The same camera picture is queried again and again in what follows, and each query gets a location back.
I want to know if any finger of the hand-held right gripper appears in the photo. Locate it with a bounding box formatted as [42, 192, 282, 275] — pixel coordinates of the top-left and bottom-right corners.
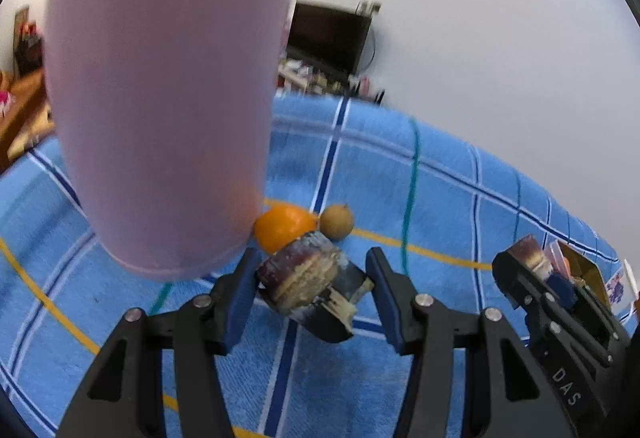
[549, 272, 630, 350]
[492, 249, 622, 367]

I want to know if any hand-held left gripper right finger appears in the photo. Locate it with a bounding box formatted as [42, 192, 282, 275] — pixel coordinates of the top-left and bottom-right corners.
[365, 247, 576, 438]

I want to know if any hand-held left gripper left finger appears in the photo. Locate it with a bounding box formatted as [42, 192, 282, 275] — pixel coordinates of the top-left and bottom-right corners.
[59, 248, 261, 438]

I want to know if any white floral mug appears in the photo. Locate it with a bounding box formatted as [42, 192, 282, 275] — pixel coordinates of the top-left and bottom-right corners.
[602, 259, 638, 314]

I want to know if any large orange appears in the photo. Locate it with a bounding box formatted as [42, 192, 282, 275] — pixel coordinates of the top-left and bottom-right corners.
[253, 204, 320, 255]

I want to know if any small yellow longan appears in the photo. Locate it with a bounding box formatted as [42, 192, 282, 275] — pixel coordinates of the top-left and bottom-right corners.
[320, 203, 355, 240]

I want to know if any blue plaid blanket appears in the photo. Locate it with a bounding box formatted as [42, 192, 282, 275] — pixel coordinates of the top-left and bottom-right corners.
[0, 93, 633, 438]

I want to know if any pink cylindrical tumbler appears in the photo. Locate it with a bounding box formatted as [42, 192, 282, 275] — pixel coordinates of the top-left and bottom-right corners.
[44, 0, 326, 281]

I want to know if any low television stand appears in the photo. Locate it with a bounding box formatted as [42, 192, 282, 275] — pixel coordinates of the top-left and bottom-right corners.
[276, 58, 387, 105]

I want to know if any black television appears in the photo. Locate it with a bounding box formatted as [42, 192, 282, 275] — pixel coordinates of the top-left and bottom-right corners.
[286, 0, 373, 75]

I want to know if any wooden side table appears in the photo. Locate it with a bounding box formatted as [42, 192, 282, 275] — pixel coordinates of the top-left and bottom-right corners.
[0, 68, 56, 174]

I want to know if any dark cluttered shelf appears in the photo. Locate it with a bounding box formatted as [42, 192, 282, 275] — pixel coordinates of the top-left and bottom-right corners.
[12, 5, 45, 79]

